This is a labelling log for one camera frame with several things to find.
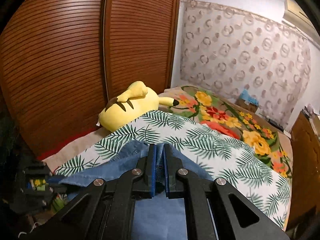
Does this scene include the floral blanket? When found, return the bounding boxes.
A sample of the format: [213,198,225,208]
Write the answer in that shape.
[37,84,295,181]

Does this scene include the circle pattern curtain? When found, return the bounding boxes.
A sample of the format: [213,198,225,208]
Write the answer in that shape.
[180,0,311,127]

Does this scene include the wooden sideboard cabinet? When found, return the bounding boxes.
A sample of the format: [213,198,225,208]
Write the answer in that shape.
[287,112,319,229]

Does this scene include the white air conditioner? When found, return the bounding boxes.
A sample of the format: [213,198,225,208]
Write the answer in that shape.
[283,0,314,33]

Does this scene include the palm leaf print sheet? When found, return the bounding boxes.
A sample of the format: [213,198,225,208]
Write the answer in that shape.
[55,111,291,229]

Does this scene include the yellow plush toy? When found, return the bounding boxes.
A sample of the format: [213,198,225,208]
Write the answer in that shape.
[96,81,179,132]

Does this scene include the blue denim pants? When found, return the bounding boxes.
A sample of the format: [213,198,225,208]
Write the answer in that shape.
[48,144,216,239]

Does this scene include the brown louvered wardrobe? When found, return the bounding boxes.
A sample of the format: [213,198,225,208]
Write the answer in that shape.
[1,0,180,159]

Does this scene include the cardboard box with blue cloth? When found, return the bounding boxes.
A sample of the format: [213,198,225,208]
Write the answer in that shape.
[235,89,259,113]

